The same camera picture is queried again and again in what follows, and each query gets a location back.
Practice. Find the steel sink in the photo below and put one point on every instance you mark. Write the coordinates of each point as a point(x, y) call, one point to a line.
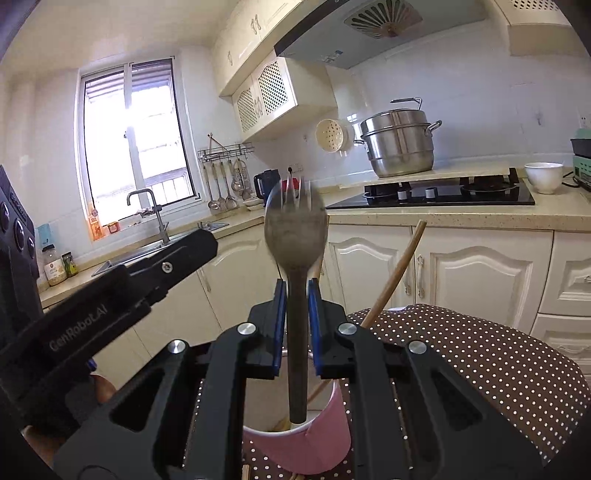
point(138, 254)

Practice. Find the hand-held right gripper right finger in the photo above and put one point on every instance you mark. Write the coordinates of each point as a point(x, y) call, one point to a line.
point(315, 323)

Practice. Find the small white dish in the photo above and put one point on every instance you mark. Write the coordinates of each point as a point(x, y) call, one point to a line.
point(253, 204)

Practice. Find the wall hook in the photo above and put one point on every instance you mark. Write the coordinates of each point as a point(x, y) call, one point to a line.
point(539, 117)

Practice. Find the cream upper cabinets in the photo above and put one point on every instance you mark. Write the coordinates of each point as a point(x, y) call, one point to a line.
point(240, 37)

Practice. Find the white framed window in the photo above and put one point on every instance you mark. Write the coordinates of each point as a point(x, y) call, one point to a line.
point(138, 138)

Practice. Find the cream lattice hood cabinet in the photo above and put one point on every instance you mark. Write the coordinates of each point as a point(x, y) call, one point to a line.
point(545, 32)

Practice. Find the metal spatula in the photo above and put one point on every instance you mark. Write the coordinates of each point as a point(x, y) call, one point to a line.
point(232, 201)

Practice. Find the pink cup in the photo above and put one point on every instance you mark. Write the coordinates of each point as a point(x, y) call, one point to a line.
point(323, 438)

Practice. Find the person's left hand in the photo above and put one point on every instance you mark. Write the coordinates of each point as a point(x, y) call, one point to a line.
point(104, 391)

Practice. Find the grey range hood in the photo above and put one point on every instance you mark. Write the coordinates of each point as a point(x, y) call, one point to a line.
point(332, 37)

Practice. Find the metal spork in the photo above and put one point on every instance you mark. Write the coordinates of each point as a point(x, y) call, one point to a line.
point(295, 230)

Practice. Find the green countertop appliance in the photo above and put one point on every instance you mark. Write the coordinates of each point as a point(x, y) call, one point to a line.
point(582, 170)

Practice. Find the light wooden chopstick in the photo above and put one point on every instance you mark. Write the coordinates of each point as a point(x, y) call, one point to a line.
point(401, 263)

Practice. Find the lattice door wall cabinet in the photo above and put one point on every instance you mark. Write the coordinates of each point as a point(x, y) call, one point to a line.
point(295, 92)

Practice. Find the cream plastic colander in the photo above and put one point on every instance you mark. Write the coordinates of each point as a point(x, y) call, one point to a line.
point(330, 134)

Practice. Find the white label glass jar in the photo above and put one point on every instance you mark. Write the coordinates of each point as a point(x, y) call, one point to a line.
point(55, 272)

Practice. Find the metal skimmer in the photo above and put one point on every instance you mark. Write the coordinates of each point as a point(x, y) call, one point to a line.
point(237, 182)

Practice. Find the dark electric kettle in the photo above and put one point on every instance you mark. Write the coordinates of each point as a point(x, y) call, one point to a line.
point(265, 184)

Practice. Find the brown dotted tablecloth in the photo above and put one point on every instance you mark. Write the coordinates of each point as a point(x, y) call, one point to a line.
point(461, 360)

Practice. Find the blue packet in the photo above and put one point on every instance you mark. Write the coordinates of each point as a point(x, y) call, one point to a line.
point(44, 236)

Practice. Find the steel steamer pot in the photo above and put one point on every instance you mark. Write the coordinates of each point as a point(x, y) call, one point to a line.
point(397, 147)

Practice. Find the metal ladle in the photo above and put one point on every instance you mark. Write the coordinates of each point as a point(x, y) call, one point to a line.
point(213, 203)

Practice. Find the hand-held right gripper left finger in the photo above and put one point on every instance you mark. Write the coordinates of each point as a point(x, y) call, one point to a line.
point(279, 323)

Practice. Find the small red jar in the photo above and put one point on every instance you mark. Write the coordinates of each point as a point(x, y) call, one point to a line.
point(113, 227)

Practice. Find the orange packet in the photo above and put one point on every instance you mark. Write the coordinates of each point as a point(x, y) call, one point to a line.
point(96, 227)

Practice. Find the white bowl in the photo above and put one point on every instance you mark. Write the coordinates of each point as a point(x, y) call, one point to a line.
point(545, 180)

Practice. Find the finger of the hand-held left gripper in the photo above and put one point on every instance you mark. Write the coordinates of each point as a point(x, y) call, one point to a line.
point(180, 258)

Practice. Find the small green bottle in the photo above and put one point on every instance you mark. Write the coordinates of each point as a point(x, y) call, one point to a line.
point(70, 265)

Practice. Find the metal wall utensil rack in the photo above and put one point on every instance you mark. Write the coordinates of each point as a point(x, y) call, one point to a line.
point(226, 151)

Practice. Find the black glass gas stove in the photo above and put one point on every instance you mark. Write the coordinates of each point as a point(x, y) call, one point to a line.
point(438, 201)

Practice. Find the metal faucet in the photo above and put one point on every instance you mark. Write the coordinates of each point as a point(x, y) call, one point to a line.
point(159, 221)

